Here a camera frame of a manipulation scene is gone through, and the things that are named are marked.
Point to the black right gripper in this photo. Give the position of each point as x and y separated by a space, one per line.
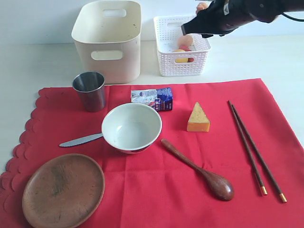
212 21

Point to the orange fried chicken piece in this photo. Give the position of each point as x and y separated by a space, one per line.
201 6

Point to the brown egg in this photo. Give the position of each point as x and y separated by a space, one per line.
185 40

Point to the red sausage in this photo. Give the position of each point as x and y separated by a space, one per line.
187 49

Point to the yellow lemon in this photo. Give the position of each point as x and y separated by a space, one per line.
179 50

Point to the blue white milk carton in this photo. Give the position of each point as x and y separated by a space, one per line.
158 99

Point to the yellow cheese wedge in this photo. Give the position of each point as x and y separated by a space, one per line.
198 121

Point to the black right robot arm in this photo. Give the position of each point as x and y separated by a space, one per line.
245 11

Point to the white perforated plastic basket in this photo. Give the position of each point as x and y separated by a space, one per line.
171 62

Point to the left brown chopstick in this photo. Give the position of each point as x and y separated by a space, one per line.
251 159

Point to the brown chopstick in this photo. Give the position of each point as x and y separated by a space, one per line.
261 159
251 159

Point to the cream plastic tub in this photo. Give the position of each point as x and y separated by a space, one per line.
107 37

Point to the red scalloped cloth mat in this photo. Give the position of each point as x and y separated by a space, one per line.
153 189

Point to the white ceramic bowl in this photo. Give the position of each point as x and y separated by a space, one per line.
131 128

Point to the stainless steel cup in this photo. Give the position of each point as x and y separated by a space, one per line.
90 89

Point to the dark wooden spoon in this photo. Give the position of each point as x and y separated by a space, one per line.
218 185

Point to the silver butter knife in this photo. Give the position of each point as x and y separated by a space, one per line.
81 140

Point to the right brown chopstick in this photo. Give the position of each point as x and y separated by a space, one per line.
261 159

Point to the brown wooden plate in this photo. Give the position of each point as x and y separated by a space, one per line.
64 192

